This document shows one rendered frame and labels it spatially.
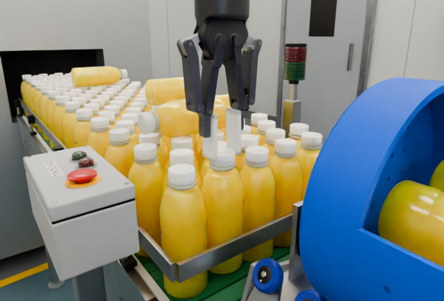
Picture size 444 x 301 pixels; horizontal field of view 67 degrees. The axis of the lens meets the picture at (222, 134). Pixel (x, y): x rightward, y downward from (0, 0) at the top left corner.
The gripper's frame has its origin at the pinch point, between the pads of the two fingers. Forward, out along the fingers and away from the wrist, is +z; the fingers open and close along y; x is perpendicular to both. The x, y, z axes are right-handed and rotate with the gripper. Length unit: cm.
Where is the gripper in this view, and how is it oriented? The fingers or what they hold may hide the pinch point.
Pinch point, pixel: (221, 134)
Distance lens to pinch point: 50.8
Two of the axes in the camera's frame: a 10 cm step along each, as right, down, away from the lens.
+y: 8.1, -1.6, 5.7
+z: 0.0, 9.6, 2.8
